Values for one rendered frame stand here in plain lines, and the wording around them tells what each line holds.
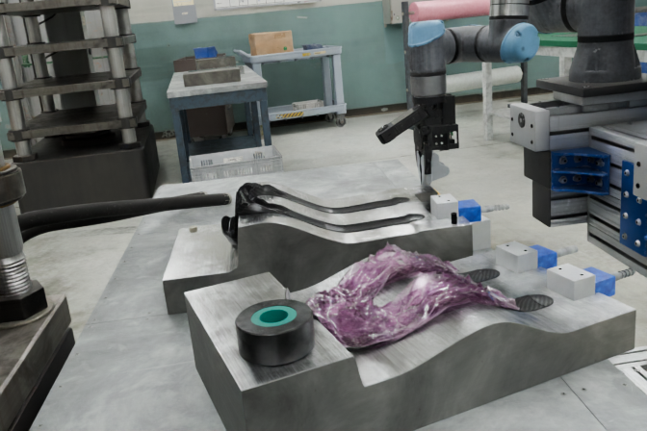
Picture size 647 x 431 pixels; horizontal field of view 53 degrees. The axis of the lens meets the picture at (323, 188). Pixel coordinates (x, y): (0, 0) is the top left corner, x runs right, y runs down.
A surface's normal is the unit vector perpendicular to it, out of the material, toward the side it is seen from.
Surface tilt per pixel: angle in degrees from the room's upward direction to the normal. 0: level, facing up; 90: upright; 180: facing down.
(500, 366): 90
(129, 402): 0
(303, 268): 90
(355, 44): 90
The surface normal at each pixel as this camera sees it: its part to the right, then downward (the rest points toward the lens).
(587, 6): -0.84, 0.22
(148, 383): -0.09, -0.96
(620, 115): 0.13, 0.25
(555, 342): 0.40, 0.21
